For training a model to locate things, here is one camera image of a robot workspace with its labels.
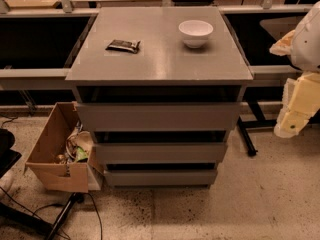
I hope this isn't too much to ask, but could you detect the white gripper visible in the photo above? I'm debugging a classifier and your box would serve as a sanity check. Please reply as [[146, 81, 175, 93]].
[[274, 72, 320, 138]]

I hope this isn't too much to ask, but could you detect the grey bottom drawer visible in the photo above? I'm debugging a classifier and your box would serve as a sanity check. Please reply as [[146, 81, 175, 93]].
[[104, 169, 217, 187]]

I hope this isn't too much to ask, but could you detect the grey drawer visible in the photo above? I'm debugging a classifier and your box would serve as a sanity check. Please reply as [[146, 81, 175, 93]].
[[104, 169, 217, 187], [95, 143, 227, 164], [76, 103, 240, 132]]

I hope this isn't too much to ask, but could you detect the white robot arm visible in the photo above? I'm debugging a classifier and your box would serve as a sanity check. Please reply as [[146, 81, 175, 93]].
[[269, 2, 320, 138]]

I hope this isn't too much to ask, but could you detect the grey drawer cabinet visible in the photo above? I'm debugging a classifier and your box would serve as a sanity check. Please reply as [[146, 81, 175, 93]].
[[66, 7, 253, 172]]

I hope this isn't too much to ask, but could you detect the grey middle drawer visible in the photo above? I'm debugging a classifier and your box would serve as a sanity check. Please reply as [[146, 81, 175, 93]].
[[95, 143, 227, 164]]

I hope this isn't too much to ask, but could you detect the grey top drawer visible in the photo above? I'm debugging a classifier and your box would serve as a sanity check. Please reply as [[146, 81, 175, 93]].
[[76, 103, 240, 132]]

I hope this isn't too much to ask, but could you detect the white ceramic bowl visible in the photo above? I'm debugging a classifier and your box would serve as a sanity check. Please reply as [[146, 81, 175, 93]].
[[178, 20, 213, 48]]

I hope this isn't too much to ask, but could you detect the dark snack packet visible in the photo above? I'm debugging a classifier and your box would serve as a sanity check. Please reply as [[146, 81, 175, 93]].
[[106, 39, 140, 54]]

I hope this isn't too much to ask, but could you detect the green packet in box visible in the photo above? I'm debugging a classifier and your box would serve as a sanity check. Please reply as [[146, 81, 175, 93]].
[[76, 146, 88, 162]]

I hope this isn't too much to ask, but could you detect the brown cardboard box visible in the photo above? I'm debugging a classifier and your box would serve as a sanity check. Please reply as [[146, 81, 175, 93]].
[[26, 102, 103, 193]]

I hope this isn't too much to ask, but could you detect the black table leg frame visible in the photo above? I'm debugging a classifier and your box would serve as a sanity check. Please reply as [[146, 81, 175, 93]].
[[236, 100, 320, 157]]

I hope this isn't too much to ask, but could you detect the black stand with cable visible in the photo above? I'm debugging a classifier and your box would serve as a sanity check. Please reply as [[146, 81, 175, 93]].
[[0, 185, 104, 240]]

